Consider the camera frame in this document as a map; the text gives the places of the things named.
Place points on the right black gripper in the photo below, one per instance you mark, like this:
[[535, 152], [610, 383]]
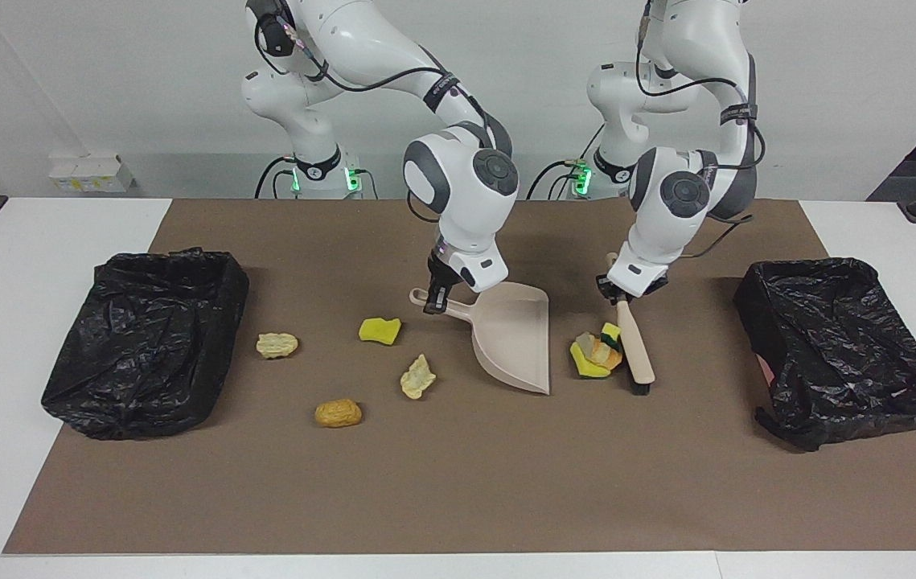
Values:
[[445, 277]]

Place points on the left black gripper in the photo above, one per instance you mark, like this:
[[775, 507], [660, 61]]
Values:
[[641, 294]]

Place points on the yellow sponge green edge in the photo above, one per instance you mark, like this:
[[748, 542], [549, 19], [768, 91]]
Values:
[[611, 331]]

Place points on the beige hand brush black bristles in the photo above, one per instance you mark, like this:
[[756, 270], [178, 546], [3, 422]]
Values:
[[637, 346]]

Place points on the sliced orange-crust bread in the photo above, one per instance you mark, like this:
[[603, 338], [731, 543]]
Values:
[[602, 352]]

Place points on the plain yellow sponge piece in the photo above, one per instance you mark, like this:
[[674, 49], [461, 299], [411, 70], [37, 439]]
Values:
[[379, 330]]

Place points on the pale torn bread chunk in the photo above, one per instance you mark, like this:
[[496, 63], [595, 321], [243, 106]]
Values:
[[416, 378]]

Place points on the large notched yellow sponge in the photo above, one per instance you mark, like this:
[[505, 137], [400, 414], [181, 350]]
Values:
[[589, 368]]

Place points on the beige plastic dustpan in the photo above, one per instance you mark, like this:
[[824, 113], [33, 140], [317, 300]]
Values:
[[514, 338]]

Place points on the brown bread roll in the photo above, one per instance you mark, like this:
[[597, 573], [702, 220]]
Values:
[[338, 413]]

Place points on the pale oval bread piece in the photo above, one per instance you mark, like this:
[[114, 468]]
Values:
[[277, 345]]

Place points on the black-bagged bin pink rim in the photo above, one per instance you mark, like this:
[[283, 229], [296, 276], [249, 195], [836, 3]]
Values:
[[835, 354]]

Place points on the black-bagged trash bin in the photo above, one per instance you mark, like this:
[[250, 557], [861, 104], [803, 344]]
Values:
[[144, 346]]

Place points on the brown table mat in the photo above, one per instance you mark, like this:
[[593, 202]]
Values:
[[458, 498]]

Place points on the white cardboard box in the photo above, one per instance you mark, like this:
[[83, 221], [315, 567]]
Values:
[[92, 173]]

